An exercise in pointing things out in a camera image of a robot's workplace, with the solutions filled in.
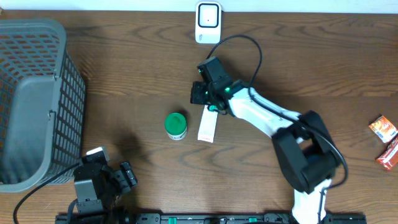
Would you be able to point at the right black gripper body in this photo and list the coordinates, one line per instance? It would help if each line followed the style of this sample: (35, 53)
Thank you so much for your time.
(211, 91)

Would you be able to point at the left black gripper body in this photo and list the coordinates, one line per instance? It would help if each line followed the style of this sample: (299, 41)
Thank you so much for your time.
(120, 181)

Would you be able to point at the white and green carton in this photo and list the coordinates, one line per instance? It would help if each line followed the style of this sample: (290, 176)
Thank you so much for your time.
(206, 131)

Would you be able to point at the green lid jar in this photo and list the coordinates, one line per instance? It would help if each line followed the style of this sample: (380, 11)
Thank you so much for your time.
(176, 126)

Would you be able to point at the small orange box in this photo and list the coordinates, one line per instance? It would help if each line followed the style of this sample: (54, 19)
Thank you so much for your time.
(384, 129)

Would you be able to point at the red chocolate bar wrapper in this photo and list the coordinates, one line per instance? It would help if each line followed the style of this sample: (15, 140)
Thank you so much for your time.
(389, 158)

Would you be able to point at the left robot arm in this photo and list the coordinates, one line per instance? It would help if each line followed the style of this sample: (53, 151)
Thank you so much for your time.
(97, 187)

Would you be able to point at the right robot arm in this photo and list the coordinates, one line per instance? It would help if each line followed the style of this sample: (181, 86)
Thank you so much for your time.
(307, 156)

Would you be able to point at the white barcode scanner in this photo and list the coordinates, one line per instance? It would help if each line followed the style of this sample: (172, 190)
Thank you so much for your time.
(208, 22)

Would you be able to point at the grey plastic mesh basket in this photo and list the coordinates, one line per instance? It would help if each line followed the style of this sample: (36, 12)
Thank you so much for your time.
(42, 105)

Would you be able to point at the black mounting rail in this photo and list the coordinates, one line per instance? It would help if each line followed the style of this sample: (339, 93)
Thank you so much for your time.
(156, 218)

